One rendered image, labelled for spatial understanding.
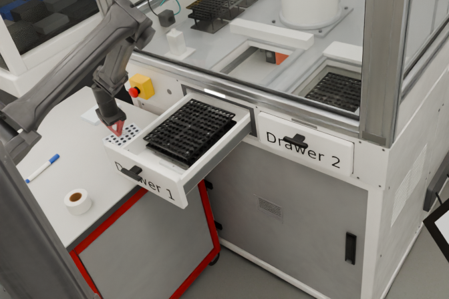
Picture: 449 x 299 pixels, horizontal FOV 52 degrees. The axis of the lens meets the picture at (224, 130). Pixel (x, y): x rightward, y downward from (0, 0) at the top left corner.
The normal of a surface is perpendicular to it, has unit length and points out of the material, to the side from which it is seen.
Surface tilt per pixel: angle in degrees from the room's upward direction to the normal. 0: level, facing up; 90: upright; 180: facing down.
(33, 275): 90
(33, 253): 90
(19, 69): 90
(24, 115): 48
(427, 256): 0
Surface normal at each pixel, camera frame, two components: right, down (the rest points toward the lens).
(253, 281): -0.14, -0.76
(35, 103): 0.28, -0.15
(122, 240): 0.78, 0.30
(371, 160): -0.61, 0.57
